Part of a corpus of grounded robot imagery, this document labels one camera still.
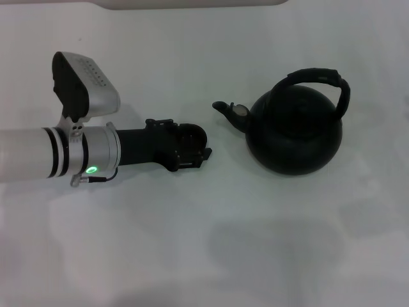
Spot black round teapot with handle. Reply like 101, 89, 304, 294
212, 67, 351, 176

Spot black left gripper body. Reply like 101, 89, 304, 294
116, 127, 180, 173

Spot small dark round teacup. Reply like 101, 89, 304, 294
175, 123, 208, 155

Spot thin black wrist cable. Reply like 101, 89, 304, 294
70, 166, 118, 187

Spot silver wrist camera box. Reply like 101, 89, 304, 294
52, 51, 121, 129

